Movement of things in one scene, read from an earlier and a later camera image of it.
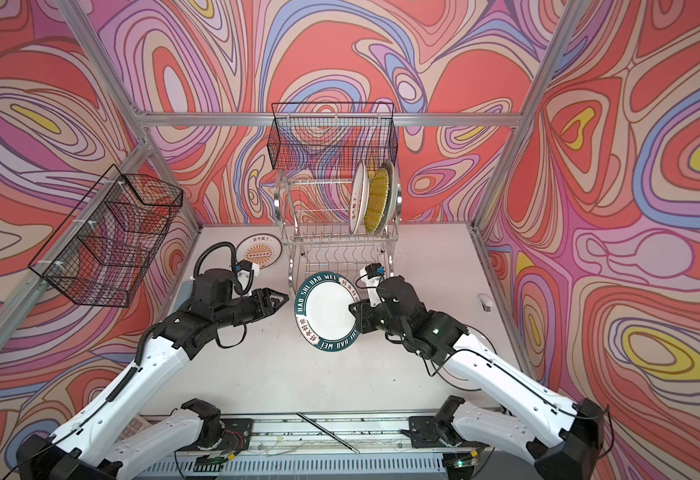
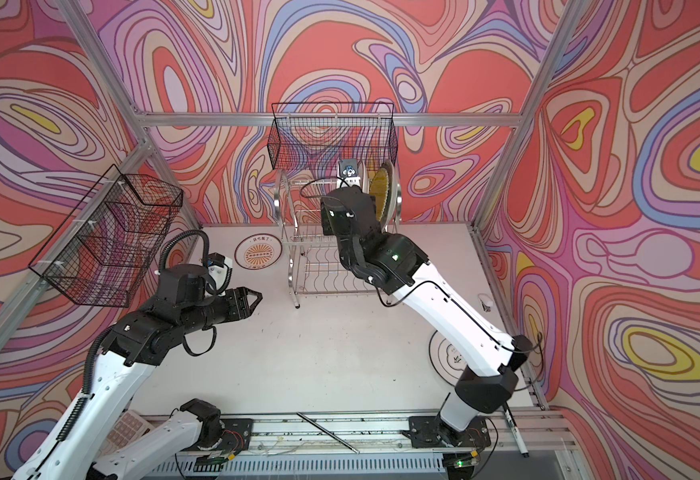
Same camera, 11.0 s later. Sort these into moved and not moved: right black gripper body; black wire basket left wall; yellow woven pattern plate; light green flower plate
Moved: right black gripper body
Not moved: yellow woven pattern plate; light green flower plate; black wire basket left wall
